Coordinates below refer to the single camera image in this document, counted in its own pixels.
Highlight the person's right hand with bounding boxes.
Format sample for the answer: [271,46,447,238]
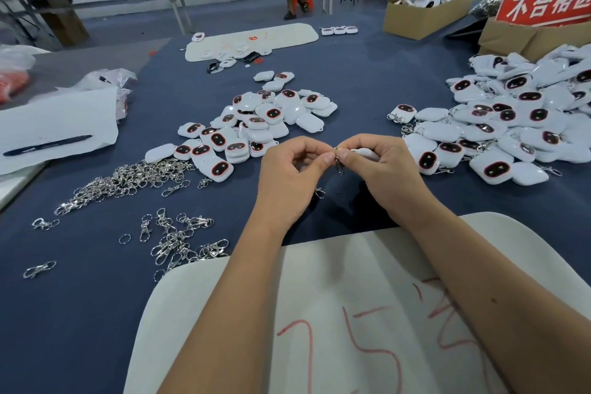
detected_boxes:
[334,133,437,228]

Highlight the person's left hand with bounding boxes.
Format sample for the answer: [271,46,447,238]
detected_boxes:
[251,137,336,238]

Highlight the person's right forearm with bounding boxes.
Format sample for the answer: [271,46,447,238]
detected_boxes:
[404,204,591,394]

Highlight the person's left forearm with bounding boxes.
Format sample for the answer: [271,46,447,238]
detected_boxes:
[159,225,306,394]

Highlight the white foam board red marks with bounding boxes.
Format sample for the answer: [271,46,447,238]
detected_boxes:
[124,212,591,394]

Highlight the long white foam board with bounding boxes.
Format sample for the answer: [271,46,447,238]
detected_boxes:
[185,22,320,63]

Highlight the flat brown cardboard box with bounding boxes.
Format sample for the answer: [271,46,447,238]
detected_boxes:
[478,18,591,62]

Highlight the white paper sheet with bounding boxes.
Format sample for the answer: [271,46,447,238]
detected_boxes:
[0,87,121,176]

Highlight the black pen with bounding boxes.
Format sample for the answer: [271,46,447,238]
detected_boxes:
[2,134,94,158]

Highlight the orange bag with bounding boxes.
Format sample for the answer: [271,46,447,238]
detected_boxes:
[0,70,33,106]

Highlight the white plastic bag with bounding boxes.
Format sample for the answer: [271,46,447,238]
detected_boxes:
[0,44,52,73]

